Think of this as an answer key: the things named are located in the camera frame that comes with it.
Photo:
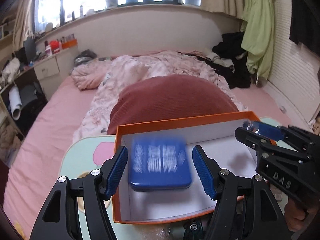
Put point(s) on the clear plastic wrap bundle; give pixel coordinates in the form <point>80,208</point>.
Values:
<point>251,124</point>

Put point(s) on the pink floral duvet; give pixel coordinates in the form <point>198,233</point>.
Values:
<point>110,77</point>

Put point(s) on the blue square tin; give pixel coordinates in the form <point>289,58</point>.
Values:
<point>159,163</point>

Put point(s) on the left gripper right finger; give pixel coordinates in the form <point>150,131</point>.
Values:
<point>245,207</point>

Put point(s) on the orange cardboard box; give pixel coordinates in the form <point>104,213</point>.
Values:
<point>215,134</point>

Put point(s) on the green toy car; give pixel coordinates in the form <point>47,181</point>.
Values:
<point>195,228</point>

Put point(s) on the red container on cabinet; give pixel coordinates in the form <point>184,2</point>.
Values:
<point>56,46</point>

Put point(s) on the green hanging cloth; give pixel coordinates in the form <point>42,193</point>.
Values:
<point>259,26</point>

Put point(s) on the black clothes pile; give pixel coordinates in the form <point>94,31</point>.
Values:
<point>229,59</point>

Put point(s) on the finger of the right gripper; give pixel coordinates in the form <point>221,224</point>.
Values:
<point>259,143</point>
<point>266,130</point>

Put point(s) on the dark red pillow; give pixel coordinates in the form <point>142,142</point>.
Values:
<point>168,97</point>

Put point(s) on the person right hand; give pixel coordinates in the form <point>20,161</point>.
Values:
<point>295,216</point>

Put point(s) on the white paper roll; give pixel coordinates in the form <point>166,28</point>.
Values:
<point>15,103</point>

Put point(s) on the white bedside drawer cabinet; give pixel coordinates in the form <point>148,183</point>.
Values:
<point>51,71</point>

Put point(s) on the orange box on cabinet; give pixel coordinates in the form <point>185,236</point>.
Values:
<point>70,44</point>

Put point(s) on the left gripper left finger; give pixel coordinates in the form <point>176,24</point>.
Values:
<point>59,215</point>

